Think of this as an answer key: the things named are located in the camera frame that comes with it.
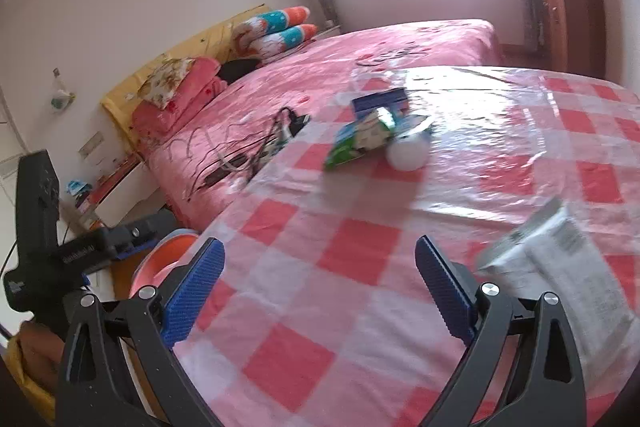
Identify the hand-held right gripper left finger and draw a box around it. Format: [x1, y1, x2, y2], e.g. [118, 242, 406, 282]
[56, 236, 226, 427]

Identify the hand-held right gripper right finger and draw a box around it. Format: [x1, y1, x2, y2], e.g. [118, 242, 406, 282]
[414, 234, 587, 427]

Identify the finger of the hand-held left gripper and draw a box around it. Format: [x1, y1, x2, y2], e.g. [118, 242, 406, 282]
[105, 209, 182, 262]

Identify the person's left forearm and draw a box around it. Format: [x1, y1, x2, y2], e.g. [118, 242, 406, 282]
[7, 337, 57, 425]

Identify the person's left hand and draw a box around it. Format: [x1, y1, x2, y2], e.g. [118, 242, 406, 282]
[19, 321, 67, 389]

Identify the white nightstand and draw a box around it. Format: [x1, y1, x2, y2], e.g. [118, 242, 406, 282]
[75, 154, 161, 233]

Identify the red white checked tablecloth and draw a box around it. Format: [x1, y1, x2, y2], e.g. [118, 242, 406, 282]
[170, 66, 640, 427]

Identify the white grey printed packet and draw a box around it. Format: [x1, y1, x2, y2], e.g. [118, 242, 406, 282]
[475, 197, 633, 388]

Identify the hanging plastic bag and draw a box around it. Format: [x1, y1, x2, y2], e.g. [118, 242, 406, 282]
[49, 67, 77, 112]

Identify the white plastic drink bottle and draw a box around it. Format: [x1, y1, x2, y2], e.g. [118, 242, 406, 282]
[387, 114, 435, 171]

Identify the floral pillow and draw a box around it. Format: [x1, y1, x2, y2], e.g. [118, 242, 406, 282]
[137, 57, 196, 110]

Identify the yellow headboard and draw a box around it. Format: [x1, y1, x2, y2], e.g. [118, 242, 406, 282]
[100, 4, 266, 158]

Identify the green snack packet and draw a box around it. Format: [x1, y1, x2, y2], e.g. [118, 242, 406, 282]
[322, 107, 398, 172]

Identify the black cloth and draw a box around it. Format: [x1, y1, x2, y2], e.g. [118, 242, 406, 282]
[220, 58, 258, 85]

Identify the black charger plug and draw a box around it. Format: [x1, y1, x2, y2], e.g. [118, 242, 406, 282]
[286, 113, 312, 135]

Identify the blue cardboard box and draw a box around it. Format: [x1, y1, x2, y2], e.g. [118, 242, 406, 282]
[351, 88, 411, 115]

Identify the striped bolster pillow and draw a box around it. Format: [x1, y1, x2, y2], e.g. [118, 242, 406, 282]
[235, 6, 311, 42]
[245, 24, 321, 58]

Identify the pink bed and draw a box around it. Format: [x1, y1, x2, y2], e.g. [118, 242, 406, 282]
[135, 18, 503, 228]

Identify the brown wooden cabinet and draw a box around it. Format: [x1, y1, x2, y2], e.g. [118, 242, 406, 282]
[525, 0, 608, 80]

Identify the wall socket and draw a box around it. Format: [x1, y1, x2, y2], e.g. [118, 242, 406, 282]
[77, 132, 105, 156]

